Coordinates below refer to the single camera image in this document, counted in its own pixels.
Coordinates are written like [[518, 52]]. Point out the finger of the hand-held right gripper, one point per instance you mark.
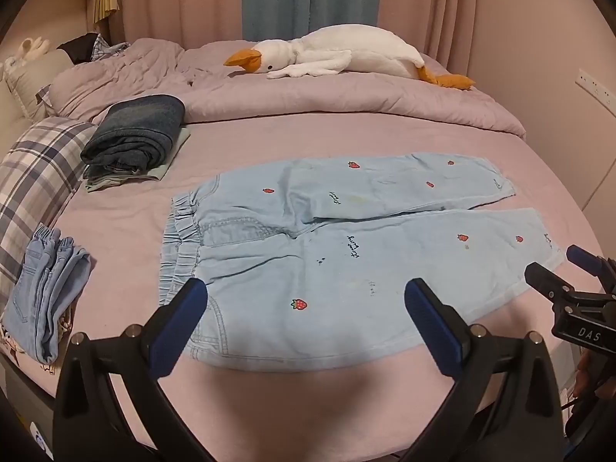
[[584, 257], [548, 283]]

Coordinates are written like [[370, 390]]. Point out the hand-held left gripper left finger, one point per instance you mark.
[[177, 329]]

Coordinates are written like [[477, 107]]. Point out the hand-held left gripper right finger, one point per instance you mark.
[[433, 329]]

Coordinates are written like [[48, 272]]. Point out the light blue strawberry pants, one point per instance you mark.
[[337, 260]]

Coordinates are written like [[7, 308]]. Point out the person's right hand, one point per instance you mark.
[[584, 370]]

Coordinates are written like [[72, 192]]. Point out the folded light blue jeans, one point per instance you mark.
[[45, 293]]

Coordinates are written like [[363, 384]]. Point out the folded green garment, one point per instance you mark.
[[159, 166]]

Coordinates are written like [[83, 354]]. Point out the plaid pillow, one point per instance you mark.
[[36, 187]]

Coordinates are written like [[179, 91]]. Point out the folded dark blue jeans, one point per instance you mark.
[[137, 132]]

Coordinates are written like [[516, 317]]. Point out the pink duvet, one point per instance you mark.
[[288, 91]]

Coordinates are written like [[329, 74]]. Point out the checked cloth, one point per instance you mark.
[[109, 49]]

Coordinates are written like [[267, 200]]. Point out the white goose plush toy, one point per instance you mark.
[[337, 55]]

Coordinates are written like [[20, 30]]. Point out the beige pillow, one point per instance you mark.
[[33, 74]]

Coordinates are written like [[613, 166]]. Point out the pink curtain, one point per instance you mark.
[[433, 5]]

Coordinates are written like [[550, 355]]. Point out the dark cloth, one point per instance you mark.
[[79, 48]]

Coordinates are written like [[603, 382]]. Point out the white plush bunny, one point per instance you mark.
[[33, 48]]

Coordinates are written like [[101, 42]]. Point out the blue curtain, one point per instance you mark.
[[298, 0]]

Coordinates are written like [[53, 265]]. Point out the white wall socket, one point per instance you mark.
[[596, 87]]

